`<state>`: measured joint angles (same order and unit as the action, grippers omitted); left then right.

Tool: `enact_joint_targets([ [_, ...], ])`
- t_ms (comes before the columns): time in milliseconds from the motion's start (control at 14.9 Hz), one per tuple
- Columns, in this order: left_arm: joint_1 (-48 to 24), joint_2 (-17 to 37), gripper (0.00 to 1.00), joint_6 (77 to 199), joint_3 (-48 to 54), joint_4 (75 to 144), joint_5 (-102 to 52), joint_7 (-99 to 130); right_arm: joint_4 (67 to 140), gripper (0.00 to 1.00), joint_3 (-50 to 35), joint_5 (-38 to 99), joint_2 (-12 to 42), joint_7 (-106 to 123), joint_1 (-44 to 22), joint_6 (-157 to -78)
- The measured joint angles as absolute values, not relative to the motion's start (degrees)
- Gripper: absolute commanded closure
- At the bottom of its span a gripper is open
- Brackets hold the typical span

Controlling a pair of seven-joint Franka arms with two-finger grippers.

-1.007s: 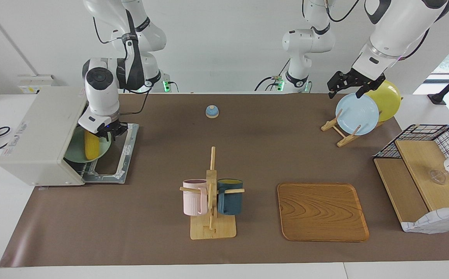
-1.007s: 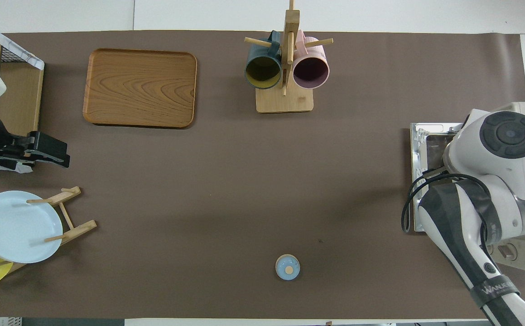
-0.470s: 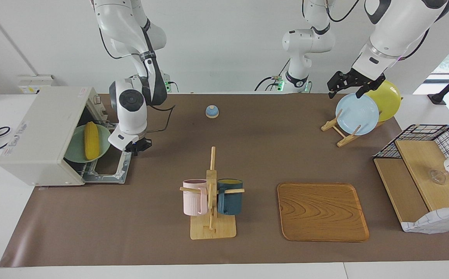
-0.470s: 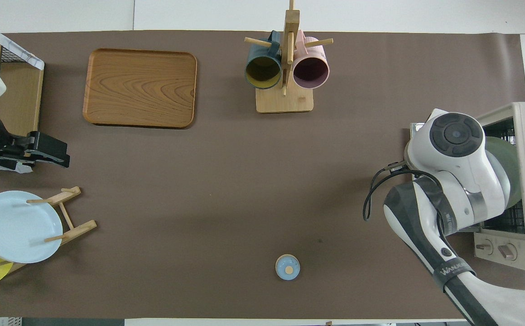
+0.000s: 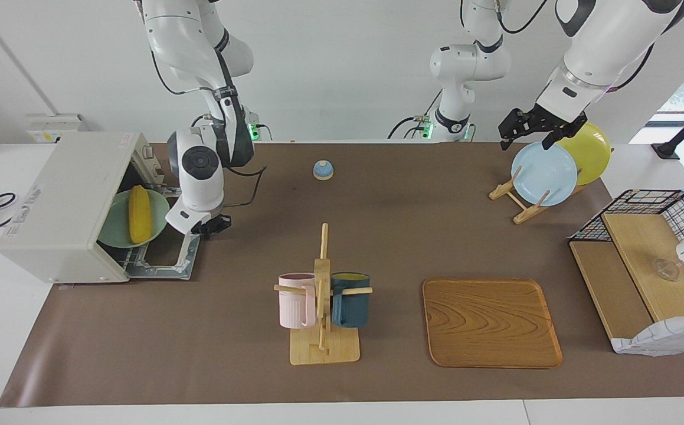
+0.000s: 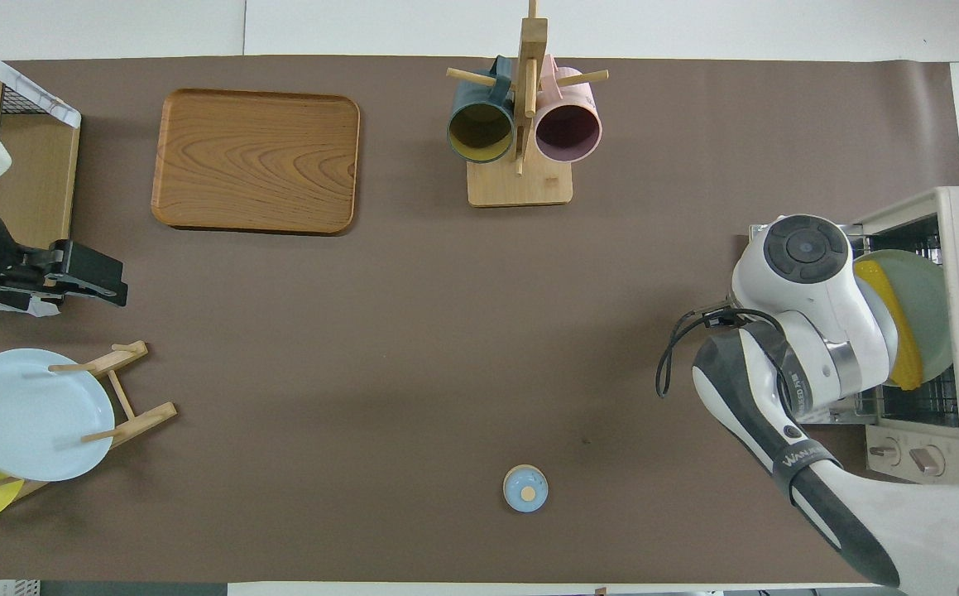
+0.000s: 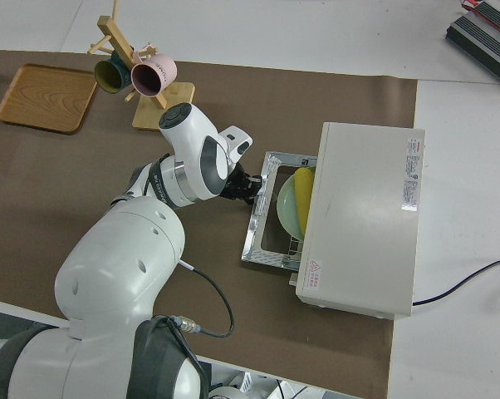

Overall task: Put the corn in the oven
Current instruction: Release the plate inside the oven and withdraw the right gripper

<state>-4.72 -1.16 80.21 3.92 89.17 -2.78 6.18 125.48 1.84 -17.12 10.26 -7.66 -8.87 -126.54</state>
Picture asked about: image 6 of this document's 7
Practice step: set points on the yellow corn cob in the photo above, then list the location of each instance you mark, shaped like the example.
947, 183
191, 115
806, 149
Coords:
905, 348

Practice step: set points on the pale green plate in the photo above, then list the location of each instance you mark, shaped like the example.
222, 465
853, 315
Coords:
926, 306

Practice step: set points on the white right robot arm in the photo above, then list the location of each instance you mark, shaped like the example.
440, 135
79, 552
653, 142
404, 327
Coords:
810, 331

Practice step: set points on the white crumpled sheet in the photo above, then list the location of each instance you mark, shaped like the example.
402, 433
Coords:
47, 310

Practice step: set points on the wooden side cabinet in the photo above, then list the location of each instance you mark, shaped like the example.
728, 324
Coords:
45, 182

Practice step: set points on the light blue plate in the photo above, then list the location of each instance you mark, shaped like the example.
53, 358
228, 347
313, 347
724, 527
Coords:
28, 414

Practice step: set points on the wooden plate rack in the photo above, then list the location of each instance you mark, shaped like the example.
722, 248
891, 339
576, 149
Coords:
144, 418

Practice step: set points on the white marble pattern board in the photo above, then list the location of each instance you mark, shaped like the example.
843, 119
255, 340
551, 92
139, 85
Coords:
32, 91

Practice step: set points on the brown wooden tray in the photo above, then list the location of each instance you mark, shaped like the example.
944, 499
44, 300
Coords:
256, 161

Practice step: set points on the dark teal mug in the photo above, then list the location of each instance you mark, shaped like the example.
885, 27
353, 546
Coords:
479, 132

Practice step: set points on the wooden mug tree stand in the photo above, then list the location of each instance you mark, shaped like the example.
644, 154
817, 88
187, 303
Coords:
520, 186

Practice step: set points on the pink mug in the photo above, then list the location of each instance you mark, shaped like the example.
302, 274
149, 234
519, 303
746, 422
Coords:
568, 128

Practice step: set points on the brown table mat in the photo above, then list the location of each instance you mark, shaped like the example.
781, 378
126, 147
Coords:
678, 207

